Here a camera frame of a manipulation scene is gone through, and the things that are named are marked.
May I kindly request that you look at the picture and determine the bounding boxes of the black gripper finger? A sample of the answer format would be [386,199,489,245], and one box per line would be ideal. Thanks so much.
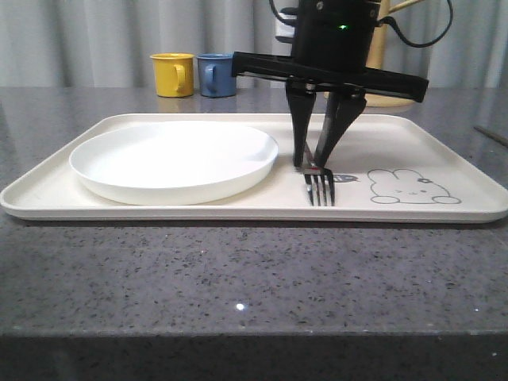
[285,80,316,167]
[314,91,367,167]

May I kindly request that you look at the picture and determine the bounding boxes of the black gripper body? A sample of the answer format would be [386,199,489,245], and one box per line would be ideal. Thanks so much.
[232,1,429,102]

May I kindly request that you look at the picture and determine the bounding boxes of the silver metal fork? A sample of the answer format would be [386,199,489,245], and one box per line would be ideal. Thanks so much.
[302,144,335,206]

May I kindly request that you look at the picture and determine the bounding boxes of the white round plate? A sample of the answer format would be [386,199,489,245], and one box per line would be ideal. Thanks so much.
[69,121,279,206]

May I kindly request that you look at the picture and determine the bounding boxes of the wooden mug tree stand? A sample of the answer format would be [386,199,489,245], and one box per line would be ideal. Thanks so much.
[324,0,425,108]

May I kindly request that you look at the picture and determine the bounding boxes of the cream rabbit serving tray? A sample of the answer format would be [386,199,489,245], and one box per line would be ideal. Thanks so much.
[1,114,507,223]

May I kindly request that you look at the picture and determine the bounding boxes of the blue mug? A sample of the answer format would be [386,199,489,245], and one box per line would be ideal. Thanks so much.
[196,53,237,98]

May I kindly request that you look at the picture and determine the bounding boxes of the yellow mug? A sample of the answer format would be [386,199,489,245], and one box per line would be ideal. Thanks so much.
[150,52,194,98]

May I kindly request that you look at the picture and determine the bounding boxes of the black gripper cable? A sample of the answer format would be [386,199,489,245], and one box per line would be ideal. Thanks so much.
[375,0,454,48]

